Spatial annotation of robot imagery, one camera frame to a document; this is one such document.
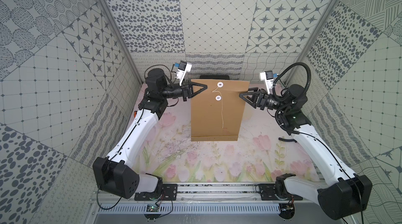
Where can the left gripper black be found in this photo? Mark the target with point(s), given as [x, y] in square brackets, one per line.
[186, 90]

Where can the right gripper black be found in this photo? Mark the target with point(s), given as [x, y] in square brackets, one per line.
[261, 101]

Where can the brown kraft file bag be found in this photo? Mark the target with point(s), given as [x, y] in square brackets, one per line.
[216, 113]

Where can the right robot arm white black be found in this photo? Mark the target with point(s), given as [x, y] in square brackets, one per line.
[345, 192]

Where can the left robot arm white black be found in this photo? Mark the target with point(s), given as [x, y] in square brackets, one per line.
[114, 173]

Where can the black plastic tool case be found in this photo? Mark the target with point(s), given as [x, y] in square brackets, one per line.
[217, 77]

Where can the floral table mat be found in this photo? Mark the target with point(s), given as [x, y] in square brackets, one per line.
[257, 155]

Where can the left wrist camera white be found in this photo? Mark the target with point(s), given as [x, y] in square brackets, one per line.
[183, 69]

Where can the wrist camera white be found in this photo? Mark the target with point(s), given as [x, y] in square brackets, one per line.
[183, 69]
[268, 78]

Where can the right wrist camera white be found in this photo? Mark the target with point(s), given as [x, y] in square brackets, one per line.
[268, 78]

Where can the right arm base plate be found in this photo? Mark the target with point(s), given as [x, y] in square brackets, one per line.
[267, 193]

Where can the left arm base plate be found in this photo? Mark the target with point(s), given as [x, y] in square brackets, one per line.
[166, 192]

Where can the aluminium mounting rail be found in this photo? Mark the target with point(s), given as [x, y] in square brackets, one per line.
[225, 193]

